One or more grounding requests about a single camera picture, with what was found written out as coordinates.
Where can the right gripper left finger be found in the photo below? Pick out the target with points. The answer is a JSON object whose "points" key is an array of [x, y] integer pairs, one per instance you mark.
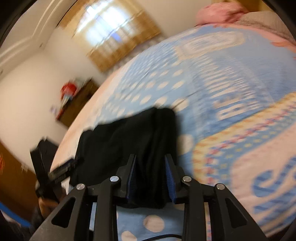
{"points": [[89, 212]]}

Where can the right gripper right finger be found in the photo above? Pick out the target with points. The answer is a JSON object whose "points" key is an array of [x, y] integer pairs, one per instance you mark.
{"points": [[210, 212]]}

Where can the black pants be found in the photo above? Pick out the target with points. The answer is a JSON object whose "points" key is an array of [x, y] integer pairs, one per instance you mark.
{"points": [[150, 135]]}

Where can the person's left hand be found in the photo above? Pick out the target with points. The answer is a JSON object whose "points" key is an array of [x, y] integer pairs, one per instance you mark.
{"points": [[46, 206]]}

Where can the brown wooden door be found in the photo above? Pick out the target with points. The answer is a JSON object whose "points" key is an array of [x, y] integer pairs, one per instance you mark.
{"points": [[17, 186]]}

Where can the red gift bag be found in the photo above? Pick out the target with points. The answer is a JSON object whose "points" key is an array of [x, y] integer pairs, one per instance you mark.
{"points": [[68, 89]]}

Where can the brown wooden desk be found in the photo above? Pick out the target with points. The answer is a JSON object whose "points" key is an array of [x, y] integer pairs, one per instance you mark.
{"points": [[71, 109]]}

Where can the patterned pink blue bedsheet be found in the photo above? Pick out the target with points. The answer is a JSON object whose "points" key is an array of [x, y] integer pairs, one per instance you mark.
{"points": [[233, 92]]}

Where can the beige patterned curtain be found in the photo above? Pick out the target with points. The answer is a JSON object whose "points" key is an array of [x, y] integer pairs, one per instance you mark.
{"points": [[108, 31]]}

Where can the pink pillow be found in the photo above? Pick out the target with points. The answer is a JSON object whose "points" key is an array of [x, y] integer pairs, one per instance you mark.
{"points": [[220, 13]]}

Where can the striped pillow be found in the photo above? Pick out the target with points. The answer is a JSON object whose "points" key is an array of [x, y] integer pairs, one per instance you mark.
{"points": [[268, 21]]}

